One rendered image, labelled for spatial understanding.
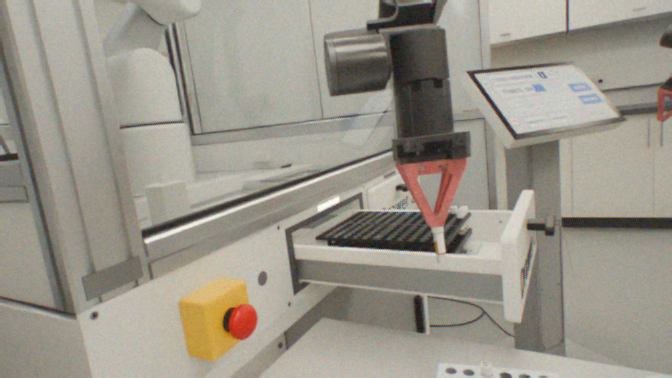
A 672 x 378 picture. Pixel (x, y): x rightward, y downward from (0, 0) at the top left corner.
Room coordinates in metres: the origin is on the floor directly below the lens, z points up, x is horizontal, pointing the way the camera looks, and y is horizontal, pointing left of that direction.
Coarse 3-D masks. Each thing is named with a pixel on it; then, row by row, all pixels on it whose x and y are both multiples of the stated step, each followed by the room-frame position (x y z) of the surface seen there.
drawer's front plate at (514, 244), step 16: (528, 192) 0.70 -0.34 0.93; (528, 208) 0.62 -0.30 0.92; (512, 224) 0.53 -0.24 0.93; (512, 240) 0.48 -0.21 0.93; (528, 240) 0.60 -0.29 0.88; (512, 256) 0.48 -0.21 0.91; (512, 272) 0.48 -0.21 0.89; (528, 272) 0.59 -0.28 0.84; (512, 288) 0.48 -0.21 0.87; (512, 304) 0.48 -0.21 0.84; (512, 320) 0.48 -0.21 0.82
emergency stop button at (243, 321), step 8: (240, 304) 0.46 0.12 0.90; (248, 304) 0.46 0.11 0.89; (232, 312) 0.45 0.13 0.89; (240, 312) 0.44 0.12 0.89; (248, 312) 0.45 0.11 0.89; (256, 312) 0.46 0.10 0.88; (232, 320) 0.44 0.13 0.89; (240, 320) 0.44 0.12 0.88; (248, 320) 0.45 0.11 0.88; (256, 320) 0.46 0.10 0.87; (232, 328) 0.44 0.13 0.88; (240, 328) 0.44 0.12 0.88; (248, 328) 0.45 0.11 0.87; (232, 336) 0.44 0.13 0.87; (240, 336) 0.44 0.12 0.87; (248, 336) 0.45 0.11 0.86
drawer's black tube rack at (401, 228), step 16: (336, 224) 0.75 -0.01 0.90; (352, 224) 0.74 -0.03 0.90; (368, 224) 0.73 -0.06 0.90; (384, 224) 0.71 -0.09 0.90; (400, 224) 0.70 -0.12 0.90; (416, 224) 0.69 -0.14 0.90; (448, 224) 0.66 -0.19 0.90; (336, 240) 0.66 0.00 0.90; (352, 240) 0.65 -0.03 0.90; (368, 240) 0.63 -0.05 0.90; (384, 240) 0.62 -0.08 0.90; (400, 240) 0.61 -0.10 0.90; (416, 240) 0.61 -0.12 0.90; (432, 240) 0.59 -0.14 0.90; (464, 240) 0.67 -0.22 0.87
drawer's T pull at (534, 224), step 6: (552, 216) 0.60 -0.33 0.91; (528, 222) 0.59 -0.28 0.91; (534, 222) 0.58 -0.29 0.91; (540, 222) 0.58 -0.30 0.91; (546, 222) 0.58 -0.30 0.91; (552, 222) 0.57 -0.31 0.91; (528, 228) 0.58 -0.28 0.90; (534, 228) 0.58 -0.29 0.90; (540, 228) 0.58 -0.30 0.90; (546, 228) 0.55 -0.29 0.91; (552, 228) 0.55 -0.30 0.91; (546, 234) 0.55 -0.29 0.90; (552, 234) 0.55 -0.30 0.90
